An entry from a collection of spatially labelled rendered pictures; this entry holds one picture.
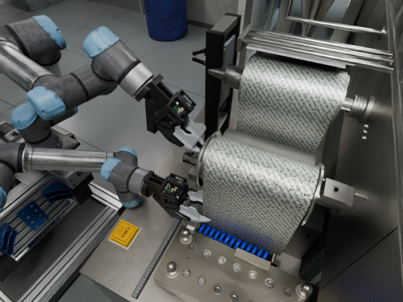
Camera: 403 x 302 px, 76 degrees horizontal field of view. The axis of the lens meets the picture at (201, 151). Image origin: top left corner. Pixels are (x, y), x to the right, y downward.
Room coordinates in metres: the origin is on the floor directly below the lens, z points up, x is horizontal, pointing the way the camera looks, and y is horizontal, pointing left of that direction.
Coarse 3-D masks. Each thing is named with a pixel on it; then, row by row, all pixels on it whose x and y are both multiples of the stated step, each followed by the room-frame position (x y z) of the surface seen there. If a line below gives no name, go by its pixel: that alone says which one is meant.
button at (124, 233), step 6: (120, 222) 0.41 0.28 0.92; (126, 222) 0.41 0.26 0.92; (120, 228) 0.39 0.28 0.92; (126, 228) 0.39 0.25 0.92; (132, 228) 0.39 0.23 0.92; (138, 228) 0.39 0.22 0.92; (114, 234) 0.37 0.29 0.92; (120, 234) 0.37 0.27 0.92; (126, 234) 0.37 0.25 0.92; (132, 234) 0.37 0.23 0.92; (114, 240) 0.35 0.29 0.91; (120, 240) 0.35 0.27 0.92; (126, 240) 0.35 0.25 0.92; (132, 240) 0.36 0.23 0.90; (126, 246) 0.33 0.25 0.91
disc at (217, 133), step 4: (216, 132) 0.45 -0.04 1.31; (220, 132) 0.47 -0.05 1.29; (212, 136) 0.43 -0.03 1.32; (216, 136) 0.45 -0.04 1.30; (208, 140) 0.42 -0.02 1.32; (212, 140) 0.43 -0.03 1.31; (208, 144) 0.41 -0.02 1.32; (204, 148) 0.40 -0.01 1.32; (208, 148) 0.41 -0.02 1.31; (204, 152) 0.39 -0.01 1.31; (204, 156) 0.39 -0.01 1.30; (200, 160) 0.37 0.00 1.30; (200, 164) 0.37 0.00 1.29; (200, 168) 0.37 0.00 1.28; (200, 172) 0.37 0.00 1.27; (200, 176) 0.37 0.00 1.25; (200, 180) 0.37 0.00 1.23; (200, 184) 0.37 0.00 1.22
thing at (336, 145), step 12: (348, 72) 1.08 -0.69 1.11; (336, 120) 0.81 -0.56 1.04; (336, 132) 0.71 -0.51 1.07; (324, 144) 0.80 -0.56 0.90; (336, 144) 0.62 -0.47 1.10; (324, 156) 0.69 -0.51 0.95; (336, 156) 0.55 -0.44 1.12; (324, 168) 0.60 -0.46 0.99; (324, 216) 0.35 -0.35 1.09; (324, 228) 0.30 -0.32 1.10; (324, 240) 0.26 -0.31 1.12; (312, 252) 0.27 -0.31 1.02; (312, 264) 0.24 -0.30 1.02; (300, 276) 0.24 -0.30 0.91; (312, 276) 0.23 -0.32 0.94
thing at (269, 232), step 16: (208, 192) 0.36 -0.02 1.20; (208, 208) 0.36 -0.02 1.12; (224, 208) 0.34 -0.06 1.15; (240, 208) 0.32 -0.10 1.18; (208, 224) 0.35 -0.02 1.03; (224, 224) 0.33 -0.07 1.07; (240, 224) 0.32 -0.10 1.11; (256, 224) 0.30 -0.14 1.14; (272, 224) 0.28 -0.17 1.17; (288, 224) 0.27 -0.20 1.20; (256, 240) 0.29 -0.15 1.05; (272, 240) 0.28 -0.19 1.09; (288, 240) 0.26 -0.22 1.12
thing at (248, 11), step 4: (248, 0) 1.39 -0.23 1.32; (252, 0) 1.39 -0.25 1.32; (248, 4) 1.39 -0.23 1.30; (252, 4) 1.40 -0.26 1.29; (248, 8) 1.38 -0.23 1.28; (248, 12) 1.38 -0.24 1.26; (244, 16) 1.39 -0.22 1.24; (248, 16) 1.38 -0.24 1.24; (244, 20) 1.39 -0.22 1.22; (248, 20) 1.38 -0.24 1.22; (244, 24) 1.39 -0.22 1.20; (248, 24) 1.38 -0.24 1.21; (244, 28) 1.39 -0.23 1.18; (244, 48) 1.38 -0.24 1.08; (240, 52) 1.39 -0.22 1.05; (244, 52) 1.38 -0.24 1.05; (240, 56) 1.39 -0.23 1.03; (244, 56) 1.38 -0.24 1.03; (240, 60) 1.39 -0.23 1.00; (244, 60) 1.38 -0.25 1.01; (240, 64) 1.39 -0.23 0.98; (244, 64) 1.39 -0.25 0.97
